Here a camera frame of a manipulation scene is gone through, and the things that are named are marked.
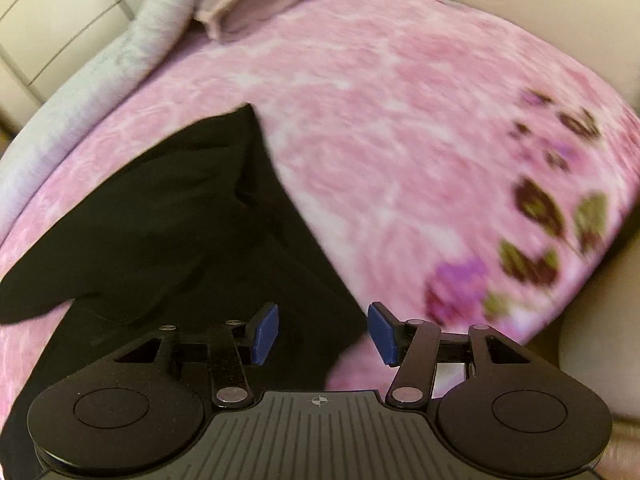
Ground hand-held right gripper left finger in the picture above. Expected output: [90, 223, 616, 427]
[114, 302, 280, 408]

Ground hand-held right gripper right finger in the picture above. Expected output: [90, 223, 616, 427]
[367, 302, 531, 408]

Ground black pants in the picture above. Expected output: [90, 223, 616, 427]
[0, 102, 368, 480]

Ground pink floral blanket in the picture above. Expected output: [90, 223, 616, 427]
[0, 0, 640, 461]

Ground grey striped quilt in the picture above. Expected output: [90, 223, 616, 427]
[0, 0, 211, 231]

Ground cream wardrobe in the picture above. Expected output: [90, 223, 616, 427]
[0, 0, 166, 133]

